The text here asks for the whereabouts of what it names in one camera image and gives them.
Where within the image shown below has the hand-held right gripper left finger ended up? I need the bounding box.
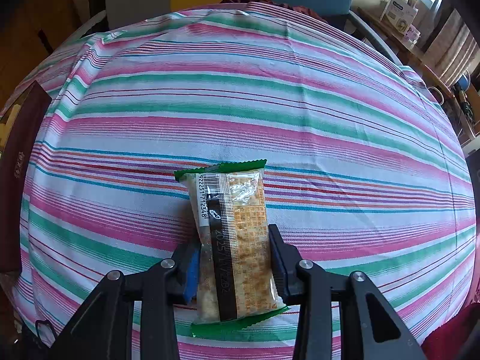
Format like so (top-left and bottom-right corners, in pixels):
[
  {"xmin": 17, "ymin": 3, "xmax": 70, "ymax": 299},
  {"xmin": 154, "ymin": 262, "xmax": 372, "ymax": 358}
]
[{"xmin": 49, "ymin": 242, "xmax": 203, "ymax": 360}]

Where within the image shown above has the white printed carton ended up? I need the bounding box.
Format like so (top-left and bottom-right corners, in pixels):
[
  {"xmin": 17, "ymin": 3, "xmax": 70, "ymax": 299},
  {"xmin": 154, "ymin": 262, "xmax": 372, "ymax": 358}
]
[{"xmin": 379, "ymin": 0, "xmax": 419, "ymax": 32}]

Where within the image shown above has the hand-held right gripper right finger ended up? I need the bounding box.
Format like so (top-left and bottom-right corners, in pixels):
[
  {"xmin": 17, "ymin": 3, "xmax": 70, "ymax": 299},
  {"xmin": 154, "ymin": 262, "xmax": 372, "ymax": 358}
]
[{"xmin": 267, "ymin": 224, "xmax": 426, "ymax": 360}]

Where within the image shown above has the wooden side desk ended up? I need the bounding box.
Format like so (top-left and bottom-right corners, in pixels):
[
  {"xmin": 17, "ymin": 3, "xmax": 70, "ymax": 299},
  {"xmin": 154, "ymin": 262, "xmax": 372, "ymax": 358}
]
[{"xmin": 352, "ymin": 5, "xmax": 462, "ymax": 98}]

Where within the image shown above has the dark red cloth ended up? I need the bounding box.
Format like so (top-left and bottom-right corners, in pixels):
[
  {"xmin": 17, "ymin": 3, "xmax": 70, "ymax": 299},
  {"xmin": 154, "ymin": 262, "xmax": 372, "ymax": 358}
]
[{"xmin": 219, "ymin": 0, "xmax": 329, "ymax": 21}]

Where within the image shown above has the black cord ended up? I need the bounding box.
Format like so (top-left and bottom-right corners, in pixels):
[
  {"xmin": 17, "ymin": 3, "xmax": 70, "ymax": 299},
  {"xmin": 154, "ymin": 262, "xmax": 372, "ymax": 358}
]
[{"xmin": 22, "ymin": 319, "xmax": 61, "ymax": 349}]

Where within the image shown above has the green edged snack packet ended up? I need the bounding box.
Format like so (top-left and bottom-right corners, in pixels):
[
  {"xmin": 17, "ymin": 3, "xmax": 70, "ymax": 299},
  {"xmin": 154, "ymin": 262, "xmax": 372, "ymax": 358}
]
[{"xmin": 173, "ymin": 158, "xmax": 291, "ymax": 338}]

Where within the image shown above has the person's red clothing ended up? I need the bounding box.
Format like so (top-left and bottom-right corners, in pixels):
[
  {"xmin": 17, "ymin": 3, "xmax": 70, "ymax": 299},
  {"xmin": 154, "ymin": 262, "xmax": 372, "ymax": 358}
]
[{"xmin": 422, "ymin": 302, "xmax": 480, "ymax": 360}]

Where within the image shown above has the pink patterned curtain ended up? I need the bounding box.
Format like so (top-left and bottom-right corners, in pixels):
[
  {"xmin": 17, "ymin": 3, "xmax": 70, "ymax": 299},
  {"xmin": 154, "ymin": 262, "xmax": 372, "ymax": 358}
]
[{"xmin": 424, "ymin": 7, "xmax": 480, "ymax": 85}]

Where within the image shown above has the wooden wardrobe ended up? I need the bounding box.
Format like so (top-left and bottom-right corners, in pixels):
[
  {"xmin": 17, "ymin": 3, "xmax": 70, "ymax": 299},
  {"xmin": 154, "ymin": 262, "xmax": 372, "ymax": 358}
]
[{"xmin": 0, "ymin": 0, "xmax": 94, "ymax": 106}]

